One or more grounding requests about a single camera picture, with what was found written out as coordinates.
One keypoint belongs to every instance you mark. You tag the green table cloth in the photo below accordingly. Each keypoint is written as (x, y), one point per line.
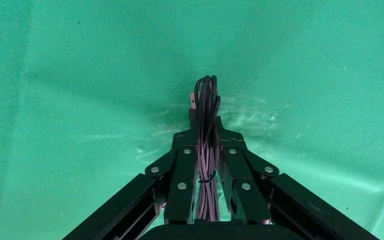
(79, 82)

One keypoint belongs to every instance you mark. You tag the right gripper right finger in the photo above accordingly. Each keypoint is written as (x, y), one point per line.
(245, 185)

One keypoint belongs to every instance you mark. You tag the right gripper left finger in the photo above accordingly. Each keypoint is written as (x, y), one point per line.
(182, 172)

